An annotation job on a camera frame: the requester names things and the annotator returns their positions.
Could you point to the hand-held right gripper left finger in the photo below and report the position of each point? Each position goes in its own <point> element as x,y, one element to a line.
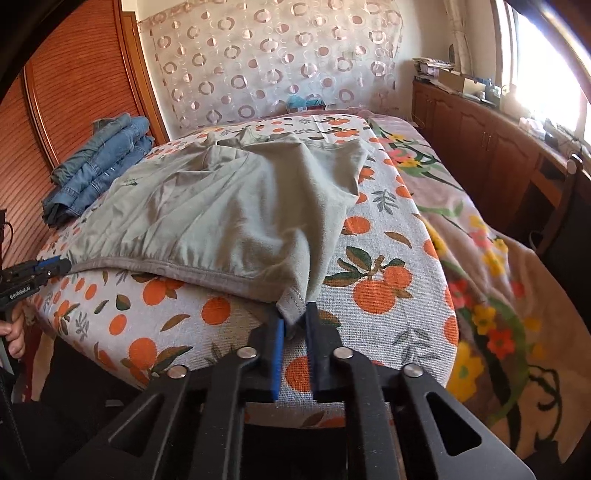
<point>278,364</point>

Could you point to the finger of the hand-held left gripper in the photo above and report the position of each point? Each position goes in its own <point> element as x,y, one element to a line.
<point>60,264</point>
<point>44,276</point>

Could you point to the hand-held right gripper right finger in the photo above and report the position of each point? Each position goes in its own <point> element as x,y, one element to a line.
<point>316,350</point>

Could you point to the grey-green pants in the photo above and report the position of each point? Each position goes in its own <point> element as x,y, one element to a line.
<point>221,212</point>

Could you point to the person's left hand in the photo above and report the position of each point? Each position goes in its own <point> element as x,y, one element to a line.
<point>17,332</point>

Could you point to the folded blue jeans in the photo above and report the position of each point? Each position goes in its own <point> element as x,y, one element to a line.
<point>97,166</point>

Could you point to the orange fruit print bed sheet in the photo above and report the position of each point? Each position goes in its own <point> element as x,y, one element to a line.
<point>383,240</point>

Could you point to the wooden wardrobe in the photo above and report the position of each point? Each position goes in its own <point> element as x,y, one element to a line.
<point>69,92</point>

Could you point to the floral blanket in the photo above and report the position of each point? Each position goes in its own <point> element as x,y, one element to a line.
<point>485,277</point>

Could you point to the blue tissue pack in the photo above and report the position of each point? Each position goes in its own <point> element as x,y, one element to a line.
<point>300,101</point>

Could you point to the wooden cabinet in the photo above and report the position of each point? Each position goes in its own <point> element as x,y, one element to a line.
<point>475,134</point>

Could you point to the cardboard box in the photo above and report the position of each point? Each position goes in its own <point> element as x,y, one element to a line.
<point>455,81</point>

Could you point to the stack of papers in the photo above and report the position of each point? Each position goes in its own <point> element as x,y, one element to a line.
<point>429,67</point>

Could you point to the white tissue pack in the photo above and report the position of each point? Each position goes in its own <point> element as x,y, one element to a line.
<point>531,125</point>

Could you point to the white window curtain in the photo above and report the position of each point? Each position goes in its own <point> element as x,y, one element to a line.
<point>457,27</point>

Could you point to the window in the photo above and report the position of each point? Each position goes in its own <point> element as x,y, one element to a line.
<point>545,69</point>

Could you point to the circle patterned sheer wall cloth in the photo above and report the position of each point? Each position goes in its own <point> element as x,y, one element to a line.
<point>277,55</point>

